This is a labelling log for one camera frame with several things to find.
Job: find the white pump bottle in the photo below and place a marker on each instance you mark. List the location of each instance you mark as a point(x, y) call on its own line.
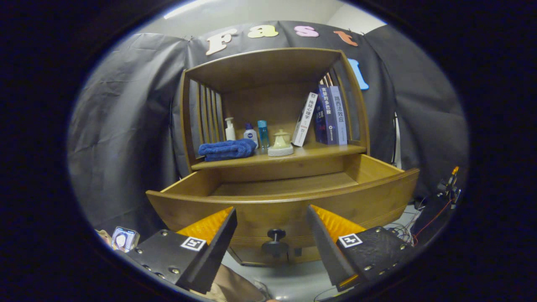
point(230, 132)

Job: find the wooden cabinet door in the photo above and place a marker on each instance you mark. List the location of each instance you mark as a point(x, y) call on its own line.
point(247, 256)
point(308, 254)

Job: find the wooden cabinet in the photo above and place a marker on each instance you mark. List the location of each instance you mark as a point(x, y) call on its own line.
point(268, 67)

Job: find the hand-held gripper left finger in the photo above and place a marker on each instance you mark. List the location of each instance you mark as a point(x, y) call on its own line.
point(212, 251)

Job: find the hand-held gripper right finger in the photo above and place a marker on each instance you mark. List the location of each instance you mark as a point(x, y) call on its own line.
point(327, 251)

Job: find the black and orange device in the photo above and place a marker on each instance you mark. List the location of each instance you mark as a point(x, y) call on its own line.
point(449, 186)

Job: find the clear blue bottle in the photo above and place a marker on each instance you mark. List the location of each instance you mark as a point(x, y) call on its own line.
point(263, 134)

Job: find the white book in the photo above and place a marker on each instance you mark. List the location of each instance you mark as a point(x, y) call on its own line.
point(304, 119)

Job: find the cream dish brush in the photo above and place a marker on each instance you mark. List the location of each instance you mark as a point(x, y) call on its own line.
point(280, 152)

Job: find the wooden drawer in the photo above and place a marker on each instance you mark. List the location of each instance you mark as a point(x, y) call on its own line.
point(268, 209)

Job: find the blue folded towel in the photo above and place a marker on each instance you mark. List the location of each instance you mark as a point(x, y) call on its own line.
point(226, 150)

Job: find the dark blue book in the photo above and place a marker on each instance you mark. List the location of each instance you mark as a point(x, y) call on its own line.
point(327, 115)

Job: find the person's beige clothing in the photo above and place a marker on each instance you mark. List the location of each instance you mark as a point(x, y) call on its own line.
point(235, 287)

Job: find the white bottle with blue cap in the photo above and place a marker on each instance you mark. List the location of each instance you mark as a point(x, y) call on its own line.
point(251, 136)

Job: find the wooden countertop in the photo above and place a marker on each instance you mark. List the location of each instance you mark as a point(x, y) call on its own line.
point(327, 150)

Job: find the black backdrop cloth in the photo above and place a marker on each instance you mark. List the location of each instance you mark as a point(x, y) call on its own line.
point(126, 126)

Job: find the pale blue book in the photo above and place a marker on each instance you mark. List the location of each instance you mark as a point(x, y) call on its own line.
point(340, 115)

